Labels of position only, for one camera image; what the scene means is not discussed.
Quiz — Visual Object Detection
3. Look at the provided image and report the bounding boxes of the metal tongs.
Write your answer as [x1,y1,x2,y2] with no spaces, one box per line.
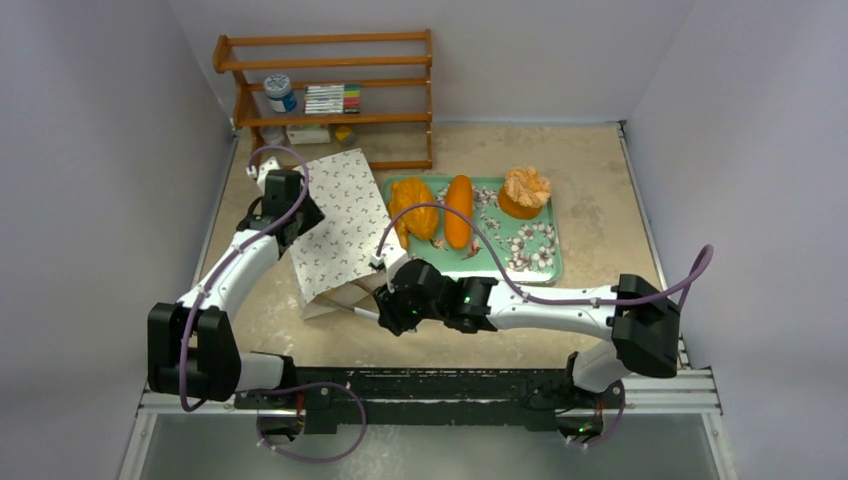
[324,299,379,321]

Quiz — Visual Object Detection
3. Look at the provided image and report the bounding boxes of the orange braided fake bread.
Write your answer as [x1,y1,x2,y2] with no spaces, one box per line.
[394,223,410,250]

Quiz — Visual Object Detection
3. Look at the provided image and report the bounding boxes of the white patterned paper bag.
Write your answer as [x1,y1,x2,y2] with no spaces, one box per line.
[288,149,390,320]

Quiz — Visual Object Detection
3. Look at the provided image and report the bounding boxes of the long orange fake baguette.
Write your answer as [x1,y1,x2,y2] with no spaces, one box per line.
[444,175,473,250]

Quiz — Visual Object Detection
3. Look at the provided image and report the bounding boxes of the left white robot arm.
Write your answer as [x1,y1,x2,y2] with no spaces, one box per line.
[147,170,324,409]

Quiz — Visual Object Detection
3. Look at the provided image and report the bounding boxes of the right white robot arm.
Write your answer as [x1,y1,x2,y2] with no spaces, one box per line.
[373,260,680,407]

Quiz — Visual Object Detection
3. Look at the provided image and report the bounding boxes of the small clear jar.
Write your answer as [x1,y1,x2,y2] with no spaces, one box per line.
[259,126,287,145]

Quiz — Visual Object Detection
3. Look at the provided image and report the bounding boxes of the white small box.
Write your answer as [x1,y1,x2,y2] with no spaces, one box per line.
[286,124,331,145]

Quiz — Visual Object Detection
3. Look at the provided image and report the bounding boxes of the yellow grey sharpener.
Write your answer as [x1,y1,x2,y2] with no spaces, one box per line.
[334,125,358,146]

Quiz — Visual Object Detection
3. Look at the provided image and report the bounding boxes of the blue lidded jar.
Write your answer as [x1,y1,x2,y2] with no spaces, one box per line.
[263,74,297,113]

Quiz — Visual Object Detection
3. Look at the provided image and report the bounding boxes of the green floral tray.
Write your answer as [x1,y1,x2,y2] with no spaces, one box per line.
[408,176,563,285]

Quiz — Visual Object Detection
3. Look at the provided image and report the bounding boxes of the pack of coloured markers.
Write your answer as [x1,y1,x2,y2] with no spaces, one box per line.
[304,83,361,115]

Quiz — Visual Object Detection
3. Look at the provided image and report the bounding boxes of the wooden shelf rack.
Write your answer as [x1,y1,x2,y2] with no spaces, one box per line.
[213,29,434,170]

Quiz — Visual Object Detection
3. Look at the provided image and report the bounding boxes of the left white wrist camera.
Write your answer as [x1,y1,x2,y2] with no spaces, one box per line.
[246,156,280,195]

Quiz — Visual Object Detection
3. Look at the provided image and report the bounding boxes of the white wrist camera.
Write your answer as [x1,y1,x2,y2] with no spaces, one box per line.
[246,156,280,195]
[369,244,409,283]

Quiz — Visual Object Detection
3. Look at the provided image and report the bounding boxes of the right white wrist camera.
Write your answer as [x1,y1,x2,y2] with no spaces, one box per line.
[369,244,409,283]

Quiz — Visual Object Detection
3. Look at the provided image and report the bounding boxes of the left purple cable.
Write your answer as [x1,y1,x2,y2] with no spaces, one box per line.
[178,145,367,463]

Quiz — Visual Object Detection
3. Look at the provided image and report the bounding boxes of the purple cable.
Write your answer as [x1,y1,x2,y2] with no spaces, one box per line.
[178,145,367,463]
[376,202,715,448]

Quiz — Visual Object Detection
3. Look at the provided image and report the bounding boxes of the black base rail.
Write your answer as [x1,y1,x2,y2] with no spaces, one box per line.
[234,366,624,436]

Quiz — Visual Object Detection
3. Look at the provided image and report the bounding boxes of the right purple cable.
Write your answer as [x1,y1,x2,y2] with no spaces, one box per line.
[376,202,715,448]

